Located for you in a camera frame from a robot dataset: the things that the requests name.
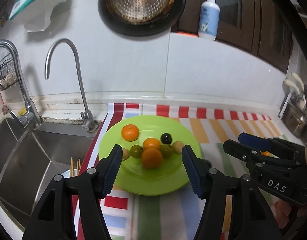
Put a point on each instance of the stainless steel sink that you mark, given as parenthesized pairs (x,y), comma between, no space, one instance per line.
(30,157)

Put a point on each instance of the cream handled saucepan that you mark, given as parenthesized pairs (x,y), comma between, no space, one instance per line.
(294,86)

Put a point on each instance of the chopsticks in holder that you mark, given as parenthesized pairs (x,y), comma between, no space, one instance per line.
(75,167)

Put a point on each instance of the blue white soap dispenser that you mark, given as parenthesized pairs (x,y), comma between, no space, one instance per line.
(209,20)

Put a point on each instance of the black frying pan hanging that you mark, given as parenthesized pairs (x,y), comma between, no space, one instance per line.
(147,29)

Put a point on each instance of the dark wooden window frame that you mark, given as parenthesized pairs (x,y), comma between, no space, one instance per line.
(255,26)

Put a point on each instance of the green fruit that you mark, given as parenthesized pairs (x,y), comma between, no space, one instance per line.
(136,151)
(166,151)

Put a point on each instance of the green plastic plate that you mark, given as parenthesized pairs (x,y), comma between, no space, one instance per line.
(132,176)

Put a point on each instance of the small orange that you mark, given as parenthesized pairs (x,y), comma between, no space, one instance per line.
(266,153)

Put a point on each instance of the colourful striped tablecloth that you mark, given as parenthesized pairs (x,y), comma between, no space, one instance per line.
(160,203)

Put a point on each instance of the wire sponge basket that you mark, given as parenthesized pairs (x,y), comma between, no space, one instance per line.
(8,75)

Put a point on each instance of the orange front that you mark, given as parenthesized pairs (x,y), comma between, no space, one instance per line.
(151,143)

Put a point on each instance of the large orange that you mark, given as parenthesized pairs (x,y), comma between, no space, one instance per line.
(151,158)

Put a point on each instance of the dark plum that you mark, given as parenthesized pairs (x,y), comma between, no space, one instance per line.
(208,163)
(166,138)

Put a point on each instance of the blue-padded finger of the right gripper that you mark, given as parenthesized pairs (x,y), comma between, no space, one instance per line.
(254,142)

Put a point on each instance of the steel cooking pot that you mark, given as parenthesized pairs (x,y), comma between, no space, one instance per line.
(295,120)

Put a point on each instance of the dark plum front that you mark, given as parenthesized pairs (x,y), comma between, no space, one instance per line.
(166,138)

